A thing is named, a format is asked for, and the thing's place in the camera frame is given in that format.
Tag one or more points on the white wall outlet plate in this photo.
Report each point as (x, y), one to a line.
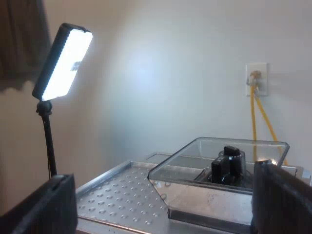
(256, 79)

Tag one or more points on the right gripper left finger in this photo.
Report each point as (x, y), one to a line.
(44, 207)

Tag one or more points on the steel espresso machine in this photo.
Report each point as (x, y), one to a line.
(117, 195)

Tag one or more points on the black-framed light panel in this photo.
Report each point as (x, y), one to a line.
(63, 62)

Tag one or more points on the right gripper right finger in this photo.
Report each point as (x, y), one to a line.
(282, 200)

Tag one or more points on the dark curtain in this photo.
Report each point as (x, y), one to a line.
(20, 41)

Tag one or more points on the clear bean box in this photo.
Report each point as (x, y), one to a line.
(195, 195)

